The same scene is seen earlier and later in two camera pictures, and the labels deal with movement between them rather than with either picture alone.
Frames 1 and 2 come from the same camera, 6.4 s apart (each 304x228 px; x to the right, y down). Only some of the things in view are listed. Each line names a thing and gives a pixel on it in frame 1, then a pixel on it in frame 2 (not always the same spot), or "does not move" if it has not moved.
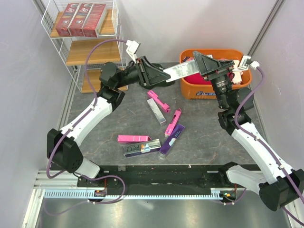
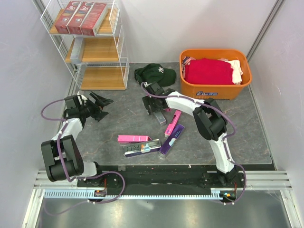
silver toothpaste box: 186,69 → 76,53
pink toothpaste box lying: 133,138 does not move
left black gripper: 138,61 → 102,102
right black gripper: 207,66 → 147,101
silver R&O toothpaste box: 137,148 does not move
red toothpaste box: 61,27 does not move
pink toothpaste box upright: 171,126 does not move
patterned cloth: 187,58 does not move
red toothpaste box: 75,28 does not move
